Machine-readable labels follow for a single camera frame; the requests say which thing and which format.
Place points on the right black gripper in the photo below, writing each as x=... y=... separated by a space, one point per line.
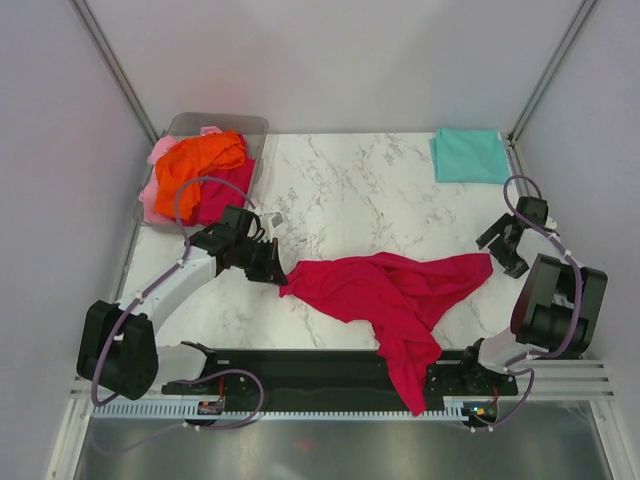
x=513 y=266

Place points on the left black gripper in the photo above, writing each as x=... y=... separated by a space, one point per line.
x=271 y=269

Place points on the crimson red t shirt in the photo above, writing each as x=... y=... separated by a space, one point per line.
x=402 y=299

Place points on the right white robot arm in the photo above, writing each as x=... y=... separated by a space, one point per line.
x=556 y=312

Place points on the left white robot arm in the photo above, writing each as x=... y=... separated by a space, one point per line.
x=118 y=352

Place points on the folded teal t shirt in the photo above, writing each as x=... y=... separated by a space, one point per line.
x=469 y=156

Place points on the magenta t shirt in bin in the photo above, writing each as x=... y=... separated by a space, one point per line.
x=215 y=196

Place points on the orange t shirt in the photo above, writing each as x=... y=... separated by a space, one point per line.
x=191 y=158

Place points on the light pink t shirt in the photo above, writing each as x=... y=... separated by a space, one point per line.
x=149 y=193

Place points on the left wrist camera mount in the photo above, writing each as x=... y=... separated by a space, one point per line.
x=251 y=225

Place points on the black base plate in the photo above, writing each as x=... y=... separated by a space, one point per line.
x=338 y=381

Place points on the white slotted cable duct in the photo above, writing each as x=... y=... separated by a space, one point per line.
x=194 y=410

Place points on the right aluminium frame post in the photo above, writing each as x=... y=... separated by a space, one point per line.
x=552 y=67

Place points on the aluminium frame post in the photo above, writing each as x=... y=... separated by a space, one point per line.
x=552 y=67
x=99 y=39

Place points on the left aluminium frame post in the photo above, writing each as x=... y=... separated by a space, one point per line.
x=99 y=39

